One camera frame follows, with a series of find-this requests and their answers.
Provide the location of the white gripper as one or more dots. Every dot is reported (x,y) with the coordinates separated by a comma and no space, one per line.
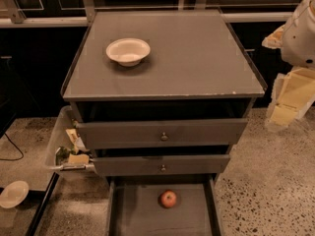
(299,39)

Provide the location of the red apple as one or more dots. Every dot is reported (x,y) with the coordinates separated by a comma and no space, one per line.
(168,199)

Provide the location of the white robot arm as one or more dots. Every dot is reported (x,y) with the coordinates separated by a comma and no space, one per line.
(298,48)

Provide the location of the grey drawer cabinet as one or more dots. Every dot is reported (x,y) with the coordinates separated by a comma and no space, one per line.
(196,70)

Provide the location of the white bowl on counter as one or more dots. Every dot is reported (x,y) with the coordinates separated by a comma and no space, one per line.
(128,52)

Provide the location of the top grey drawer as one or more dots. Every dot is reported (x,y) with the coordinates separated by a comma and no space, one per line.
(157,134)

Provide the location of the grey drawer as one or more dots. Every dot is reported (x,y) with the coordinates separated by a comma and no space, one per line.
(135,210)
(161,165)
(157,134)

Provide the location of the middle grey drawer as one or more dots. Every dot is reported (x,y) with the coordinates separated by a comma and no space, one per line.
(161,165)

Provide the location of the bottom grey drawer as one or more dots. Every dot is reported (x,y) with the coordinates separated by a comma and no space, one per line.
(135,210)

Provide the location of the yellow sponge in bin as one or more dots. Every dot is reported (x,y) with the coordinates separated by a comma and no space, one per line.
(78,159)

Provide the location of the cream wrapper in bin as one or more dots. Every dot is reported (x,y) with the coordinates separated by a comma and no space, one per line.
(75,140)

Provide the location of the clear plastic bin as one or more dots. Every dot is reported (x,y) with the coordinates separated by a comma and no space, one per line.
(59,138)

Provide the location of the green item in bin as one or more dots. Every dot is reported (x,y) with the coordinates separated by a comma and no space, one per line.
(62,155)

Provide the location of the metal railing frame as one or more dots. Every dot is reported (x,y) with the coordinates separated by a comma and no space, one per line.
(53,13)

